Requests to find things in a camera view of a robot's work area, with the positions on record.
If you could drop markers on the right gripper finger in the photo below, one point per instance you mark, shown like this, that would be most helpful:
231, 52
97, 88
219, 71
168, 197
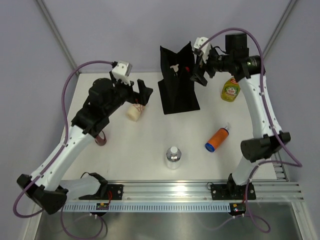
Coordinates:
198, 65
199, 78

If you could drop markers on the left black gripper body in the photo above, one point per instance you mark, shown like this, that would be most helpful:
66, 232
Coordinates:
123, 92

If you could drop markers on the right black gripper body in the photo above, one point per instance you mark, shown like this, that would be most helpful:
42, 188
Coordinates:
216, 63

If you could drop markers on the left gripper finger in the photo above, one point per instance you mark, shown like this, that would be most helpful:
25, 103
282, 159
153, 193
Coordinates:
142, 97
141, 86

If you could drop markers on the cream pump lotion bottle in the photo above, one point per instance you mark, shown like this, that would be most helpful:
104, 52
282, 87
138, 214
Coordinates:
135, 111

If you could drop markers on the green bottle beige cap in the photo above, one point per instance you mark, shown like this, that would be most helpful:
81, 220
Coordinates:
176, 70

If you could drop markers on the black canvas bag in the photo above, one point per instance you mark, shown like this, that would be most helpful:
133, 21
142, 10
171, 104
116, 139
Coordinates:
177, 94

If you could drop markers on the yellow Fairy dish soap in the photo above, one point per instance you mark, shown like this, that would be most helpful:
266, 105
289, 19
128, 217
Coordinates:
230, 90

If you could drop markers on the dark red bottle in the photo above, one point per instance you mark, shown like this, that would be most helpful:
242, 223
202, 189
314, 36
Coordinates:
100, 139

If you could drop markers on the orange spray bottle blue cap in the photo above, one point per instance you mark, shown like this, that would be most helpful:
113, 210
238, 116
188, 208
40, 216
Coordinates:
218, 138

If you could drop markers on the silver bottle white cap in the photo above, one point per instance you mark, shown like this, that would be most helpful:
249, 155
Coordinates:
173, 157

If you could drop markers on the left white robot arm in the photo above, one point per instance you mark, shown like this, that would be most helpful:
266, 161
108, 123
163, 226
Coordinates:
45, 185

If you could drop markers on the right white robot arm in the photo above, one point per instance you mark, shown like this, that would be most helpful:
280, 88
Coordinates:
268, 136

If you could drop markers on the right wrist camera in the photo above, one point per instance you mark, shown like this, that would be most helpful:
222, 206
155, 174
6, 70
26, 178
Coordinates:
202, 48

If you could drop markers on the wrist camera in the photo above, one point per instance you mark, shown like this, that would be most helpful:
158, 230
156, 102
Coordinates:
121, 71
202, 48

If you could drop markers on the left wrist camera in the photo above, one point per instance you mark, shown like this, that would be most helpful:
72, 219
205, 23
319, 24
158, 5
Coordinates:
121, 71

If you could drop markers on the left aluminium frame post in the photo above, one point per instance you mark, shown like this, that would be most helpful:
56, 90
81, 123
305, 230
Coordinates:
49, 20

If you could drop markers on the aluminium frame post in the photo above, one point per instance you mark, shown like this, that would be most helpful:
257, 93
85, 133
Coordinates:
287, 12
49, 20

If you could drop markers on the right aluminium frame post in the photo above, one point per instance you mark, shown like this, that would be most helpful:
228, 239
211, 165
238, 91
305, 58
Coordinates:
287, 12

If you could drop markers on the aluminium mounting rail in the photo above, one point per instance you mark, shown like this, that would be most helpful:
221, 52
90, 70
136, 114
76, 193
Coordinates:
198, 191

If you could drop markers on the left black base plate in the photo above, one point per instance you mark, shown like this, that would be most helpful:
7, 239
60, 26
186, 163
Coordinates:
110, 191

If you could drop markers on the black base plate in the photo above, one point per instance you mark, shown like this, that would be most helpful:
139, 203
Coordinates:
110, 191
223, 192

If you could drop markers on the white slotted cable duct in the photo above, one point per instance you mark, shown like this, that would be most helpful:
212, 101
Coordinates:
155, 207

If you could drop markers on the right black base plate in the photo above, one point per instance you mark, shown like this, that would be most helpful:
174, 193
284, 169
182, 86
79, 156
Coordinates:
223, 192

